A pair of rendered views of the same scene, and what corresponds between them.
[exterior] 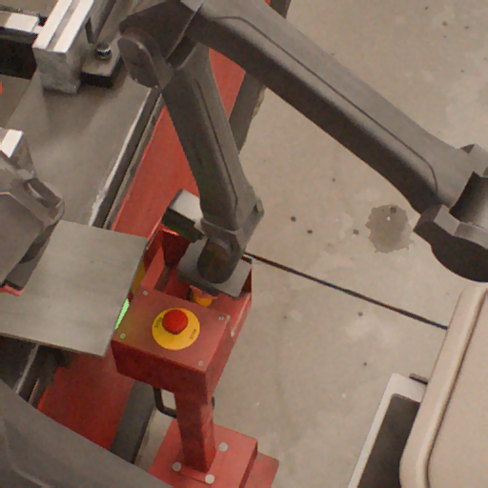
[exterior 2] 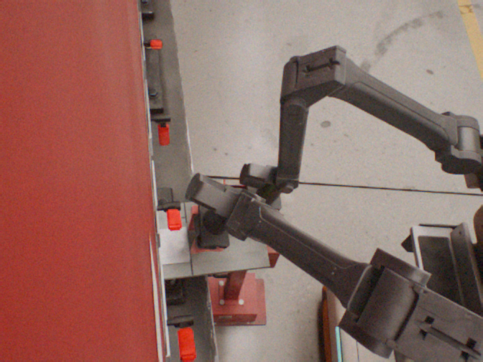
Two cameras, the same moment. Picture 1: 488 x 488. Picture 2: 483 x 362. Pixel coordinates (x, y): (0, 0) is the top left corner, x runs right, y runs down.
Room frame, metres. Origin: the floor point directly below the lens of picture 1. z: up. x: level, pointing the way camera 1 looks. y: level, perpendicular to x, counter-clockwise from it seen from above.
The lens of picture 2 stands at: (0.19, 0.48, 2.02)
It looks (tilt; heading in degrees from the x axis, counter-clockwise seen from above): 59 degrees down; 327
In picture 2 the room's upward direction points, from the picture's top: 11 degrees clockwise
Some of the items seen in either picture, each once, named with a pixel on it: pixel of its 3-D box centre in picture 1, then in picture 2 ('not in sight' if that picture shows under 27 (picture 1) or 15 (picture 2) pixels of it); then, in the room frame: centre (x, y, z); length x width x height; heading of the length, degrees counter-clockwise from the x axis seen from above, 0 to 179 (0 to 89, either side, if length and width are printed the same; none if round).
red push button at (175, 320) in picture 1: (175, 324); not in sight; (0.64, 0.10, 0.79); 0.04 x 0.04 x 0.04
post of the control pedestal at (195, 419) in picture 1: (193, 406); (237, 268); (0.69, 0.10, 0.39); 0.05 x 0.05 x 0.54; 69
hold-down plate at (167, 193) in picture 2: not in sight; (166, 243); (0.66, 0.35, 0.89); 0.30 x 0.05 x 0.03; 166
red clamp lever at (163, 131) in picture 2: not in sight; (160, 130); (0.77, 0.32, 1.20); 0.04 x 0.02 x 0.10; 76
